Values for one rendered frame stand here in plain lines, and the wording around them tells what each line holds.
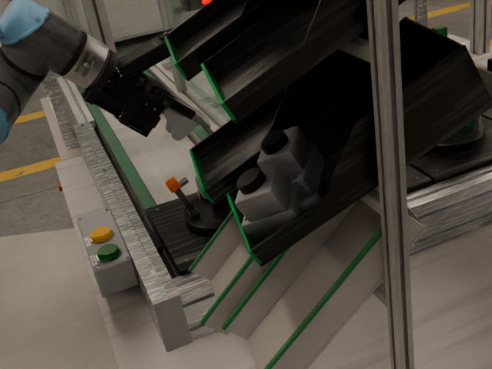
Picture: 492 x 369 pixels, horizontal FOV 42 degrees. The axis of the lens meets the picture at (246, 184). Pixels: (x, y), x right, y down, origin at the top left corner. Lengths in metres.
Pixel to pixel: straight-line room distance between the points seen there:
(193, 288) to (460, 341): 0.42
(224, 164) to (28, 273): 0.68
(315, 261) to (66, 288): 0.64
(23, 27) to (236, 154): 0.35
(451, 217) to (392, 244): 0.58
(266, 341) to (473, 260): 0.50
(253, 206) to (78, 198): 1.03
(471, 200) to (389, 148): 0.66
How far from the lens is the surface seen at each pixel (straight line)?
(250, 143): 0.84
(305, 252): 0.81
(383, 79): 0.57
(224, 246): 0.96
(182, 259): 1.09
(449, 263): 1.19
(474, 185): 1.23
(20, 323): 1.27
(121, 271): 1.16
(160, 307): 1.03
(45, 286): 1.34
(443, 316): 1.08
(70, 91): 2.15
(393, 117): 0.59
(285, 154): 0.66
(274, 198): 0.63
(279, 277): 0.82
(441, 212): 1.21
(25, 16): 0.97
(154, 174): 1.52
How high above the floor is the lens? 1.57
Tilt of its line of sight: 28 degrees down
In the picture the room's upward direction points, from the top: 10 degrees counter-clockwise
